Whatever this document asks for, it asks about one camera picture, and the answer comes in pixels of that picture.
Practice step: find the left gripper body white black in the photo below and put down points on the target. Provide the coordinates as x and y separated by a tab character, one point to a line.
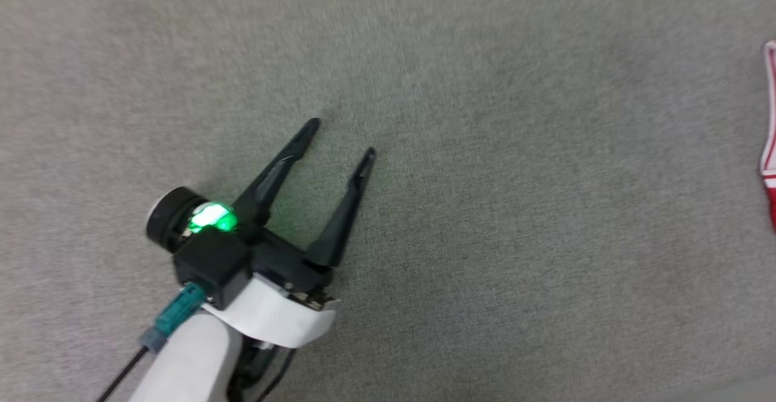
279	314

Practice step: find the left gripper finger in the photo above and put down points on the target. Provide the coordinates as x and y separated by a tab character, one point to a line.
339	226
273	180

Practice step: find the red garment with white sleeves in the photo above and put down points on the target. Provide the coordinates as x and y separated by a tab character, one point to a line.
771	202

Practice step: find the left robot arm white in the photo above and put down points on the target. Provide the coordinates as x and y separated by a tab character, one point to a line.
188	359

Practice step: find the grey fabric sofa cushion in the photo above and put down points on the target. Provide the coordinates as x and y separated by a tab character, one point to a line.
485	208

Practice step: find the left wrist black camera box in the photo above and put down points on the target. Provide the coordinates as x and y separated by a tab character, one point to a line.
212	265

